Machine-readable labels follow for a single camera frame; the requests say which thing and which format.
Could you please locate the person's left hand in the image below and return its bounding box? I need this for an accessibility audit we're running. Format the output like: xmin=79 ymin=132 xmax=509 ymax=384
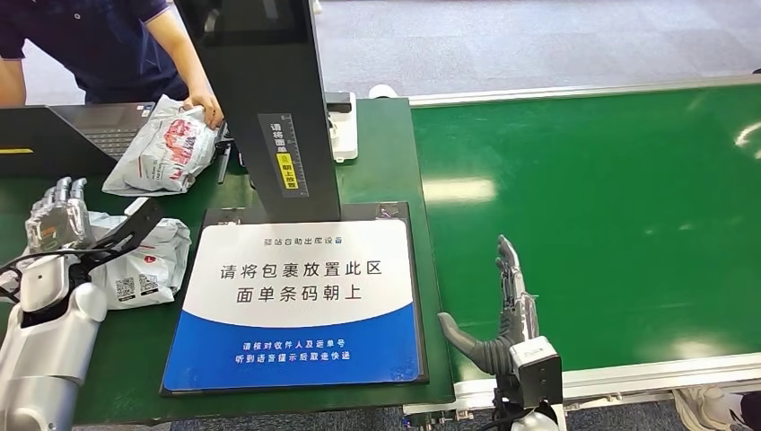
xmin=182 ymin=91 xmax=225 ymax=130

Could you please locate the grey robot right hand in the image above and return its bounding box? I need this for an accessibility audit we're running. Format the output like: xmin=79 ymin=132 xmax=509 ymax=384
xmin=436 ymin=234 xmax=540 ymax=376

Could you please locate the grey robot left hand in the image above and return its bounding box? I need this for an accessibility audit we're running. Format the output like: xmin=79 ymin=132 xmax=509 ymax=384
xmin=24 ymin=176 xmax=94 ymax=255

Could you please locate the grey mailer bag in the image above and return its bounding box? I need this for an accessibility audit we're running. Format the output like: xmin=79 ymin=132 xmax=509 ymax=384
xmin=101 ymin=94 xmax=220 ymax=198
xmin=87 ymin=198 xmax=193 ymax=311

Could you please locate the black weighing device column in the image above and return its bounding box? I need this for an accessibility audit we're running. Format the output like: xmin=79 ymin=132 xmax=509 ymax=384
xmin=173 ymin=0 xmax=343 ymax=224

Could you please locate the white device box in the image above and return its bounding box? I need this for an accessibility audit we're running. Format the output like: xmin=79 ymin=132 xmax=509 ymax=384
xmin=323 ymin=92 xmax=360 ymax=164

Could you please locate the weighing platform, blue-white sign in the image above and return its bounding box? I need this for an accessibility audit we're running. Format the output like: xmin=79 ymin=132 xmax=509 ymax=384
xmin=159 ymin=202 xmax=430 ymax=398

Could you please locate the black laptop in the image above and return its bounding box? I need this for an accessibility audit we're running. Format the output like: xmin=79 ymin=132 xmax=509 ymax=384
xmin=0 ymin=101 xmax=157 ymax=178

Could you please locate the person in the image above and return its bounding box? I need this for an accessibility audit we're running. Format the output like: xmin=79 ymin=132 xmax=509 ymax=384
xmin=0 ymin=0 xmax=225 ymax=130

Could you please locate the small black box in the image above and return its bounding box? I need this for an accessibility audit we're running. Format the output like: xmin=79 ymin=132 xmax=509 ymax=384
xmin=323 ymin=92 xmax=353 ymax=114

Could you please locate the green conveyor belt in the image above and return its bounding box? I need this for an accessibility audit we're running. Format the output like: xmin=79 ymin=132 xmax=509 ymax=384
xmin=403 ymin=74 xmax=761 ymax=418

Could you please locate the white sneaker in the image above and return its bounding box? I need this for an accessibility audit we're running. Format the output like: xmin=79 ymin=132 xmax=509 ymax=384
xmin=673 ymin=386 xmax=746 ymax=431

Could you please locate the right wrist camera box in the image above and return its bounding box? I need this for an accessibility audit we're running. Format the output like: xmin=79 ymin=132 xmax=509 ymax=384
xmin=508 ymin=336 xmax=564 ymax=409

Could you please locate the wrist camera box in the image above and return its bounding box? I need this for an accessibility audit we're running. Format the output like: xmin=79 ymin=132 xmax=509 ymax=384
xmin=74 ymin=198 xmax=165 ymax=270
xmin=508 ymin=336 xmax=564 ymax=409

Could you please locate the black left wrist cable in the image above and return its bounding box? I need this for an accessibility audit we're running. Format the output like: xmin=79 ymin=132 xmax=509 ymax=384
xmin=0 ymin=248 xmax=91 ymax=300

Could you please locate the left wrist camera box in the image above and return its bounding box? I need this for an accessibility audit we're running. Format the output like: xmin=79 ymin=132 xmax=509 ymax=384
xmin=74 ymin=198 xmax=165 ymax=270

